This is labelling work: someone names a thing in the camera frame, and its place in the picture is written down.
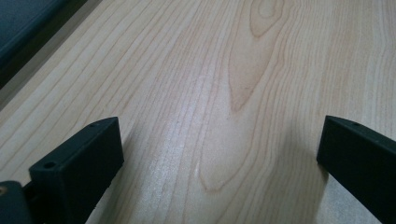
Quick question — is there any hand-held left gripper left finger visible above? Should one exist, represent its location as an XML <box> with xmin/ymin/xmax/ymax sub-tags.
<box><xmin>28</xmin><ymin>116</ymin><xmax>125</xmax><ymax>224</ymax></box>

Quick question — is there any dark flat board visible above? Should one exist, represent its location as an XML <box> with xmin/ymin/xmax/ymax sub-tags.
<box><xmin>0</xmin><ymin>0</ymin><xmax>90</xmax><ymax>91</ymax></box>

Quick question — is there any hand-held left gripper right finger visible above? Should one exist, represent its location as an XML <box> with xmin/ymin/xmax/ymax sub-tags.
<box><xmin>316</xmin><ymin>115</ymin><xmax>396</xmax><ymax>224</ymax></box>

